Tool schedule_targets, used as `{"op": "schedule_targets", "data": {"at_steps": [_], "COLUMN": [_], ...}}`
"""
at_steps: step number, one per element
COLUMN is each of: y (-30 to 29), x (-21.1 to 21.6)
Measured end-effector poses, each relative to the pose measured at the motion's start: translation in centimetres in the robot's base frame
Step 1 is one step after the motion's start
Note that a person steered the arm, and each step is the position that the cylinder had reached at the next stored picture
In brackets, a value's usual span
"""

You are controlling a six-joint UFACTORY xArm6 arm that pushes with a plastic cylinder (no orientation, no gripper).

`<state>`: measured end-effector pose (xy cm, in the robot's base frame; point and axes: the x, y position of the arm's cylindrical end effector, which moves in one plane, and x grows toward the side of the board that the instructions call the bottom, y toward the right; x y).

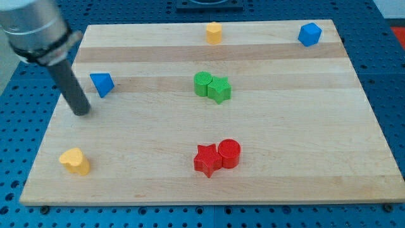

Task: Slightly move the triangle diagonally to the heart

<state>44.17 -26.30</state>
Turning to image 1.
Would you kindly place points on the blue cube block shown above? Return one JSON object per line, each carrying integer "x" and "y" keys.
{"x": 309, "y": 34}

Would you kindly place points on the red cylinder block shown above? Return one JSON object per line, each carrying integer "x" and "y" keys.
{"x": 230, "y": 151}

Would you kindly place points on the wooden board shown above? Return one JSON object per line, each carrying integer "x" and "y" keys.
{"x": 306, "y": 129}

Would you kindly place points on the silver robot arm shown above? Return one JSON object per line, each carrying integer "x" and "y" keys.
{"x": 37, "y": 31}

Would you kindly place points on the green star block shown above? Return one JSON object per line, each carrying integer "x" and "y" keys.
{"x": 219, "y": 89}

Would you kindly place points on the red star block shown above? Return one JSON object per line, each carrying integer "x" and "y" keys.
{"x": 207, "y": 160}

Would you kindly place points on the blue triangle block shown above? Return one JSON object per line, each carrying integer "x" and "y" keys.
{"x": 103, "y": 83}

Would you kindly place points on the yellow hexagon block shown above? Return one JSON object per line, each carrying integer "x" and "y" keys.
{"x": 213, "y": 33}

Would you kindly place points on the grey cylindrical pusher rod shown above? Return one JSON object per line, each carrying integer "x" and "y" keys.
{"x": 69, "y": 87}

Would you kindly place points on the yellow heart block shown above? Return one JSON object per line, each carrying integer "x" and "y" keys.
{"x": 75, "y": 161}

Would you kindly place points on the green cylinder block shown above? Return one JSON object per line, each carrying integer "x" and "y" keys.
{"x": 201, "y": 82}

